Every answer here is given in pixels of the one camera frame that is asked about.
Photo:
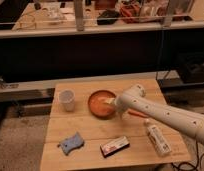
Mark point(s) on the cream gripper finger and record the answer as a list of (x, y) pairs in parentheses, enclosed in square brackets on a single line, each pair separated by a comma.
[(110, 101)]

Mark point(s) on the orange ceramic bowl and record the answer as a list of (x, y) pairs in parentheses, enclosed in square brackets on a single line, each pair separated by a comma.
[(98, 106)]

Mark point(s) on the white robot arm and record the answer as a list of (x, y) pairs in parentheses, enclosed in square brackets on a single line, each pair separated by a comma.
[(187, 122)]

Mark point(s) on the orange carrot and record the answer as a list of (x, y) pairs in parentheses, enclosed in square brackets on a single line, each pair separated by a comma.
[(137, 114)]

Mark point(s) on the translucent plastic cup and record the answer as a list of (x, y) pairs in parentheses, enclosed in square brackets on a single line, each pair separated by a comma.
[(67, 99)]

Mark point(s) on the black and white box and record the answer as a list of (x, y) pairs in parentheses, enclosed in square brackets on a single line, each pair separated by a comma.
[(114, 146)]

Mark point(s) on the black bag on bench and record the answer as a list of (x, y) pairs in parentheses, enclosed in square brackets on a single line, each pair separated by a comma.
[(107, 17)]

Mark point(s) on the red tool on bench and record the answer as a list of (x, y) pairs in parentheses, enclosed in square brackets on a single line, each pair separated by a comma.
[(130, 13)]

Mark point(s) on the metal rail beam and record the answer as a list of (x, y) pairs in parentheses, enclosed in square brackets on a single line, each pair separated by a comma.
[(45, 88)]

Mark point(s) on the grey metal post right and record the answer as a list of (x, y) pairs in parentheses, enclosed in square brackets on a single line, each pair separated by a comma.
[(169, 13)]

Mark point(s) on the grey metal post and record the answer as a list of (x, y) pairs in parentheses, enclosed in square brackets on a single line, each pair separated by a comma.
[(169, 13), (78, 9)]

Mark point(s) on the grey metal post left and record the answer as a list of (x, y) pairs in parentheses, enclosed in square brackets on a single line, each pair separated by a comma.
[(78, 9)]

